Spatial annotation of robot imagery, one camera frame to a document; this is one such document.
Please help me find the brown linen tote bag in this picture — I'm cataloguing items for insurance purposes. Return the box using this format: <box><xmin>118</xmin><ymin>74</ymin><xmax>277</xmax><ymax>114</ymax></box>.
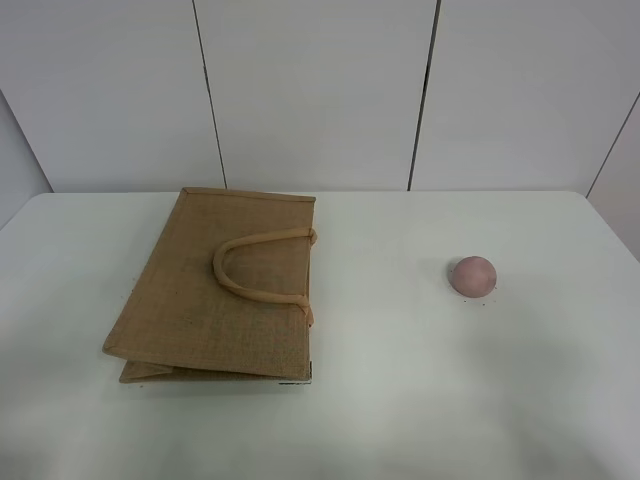
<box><xmin>103</xmin><ymin>187</ymin><xmax>317</xmax><ymax>383</ymax></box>

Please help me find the pink peach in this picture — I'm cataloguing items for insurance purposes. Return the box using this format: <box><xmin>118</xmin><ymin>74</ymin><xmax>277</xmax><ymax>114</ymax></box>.
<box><xmin>451</xmin><ymin>256</ymin><xmax>497</xmax><ymax>298</ymax></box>

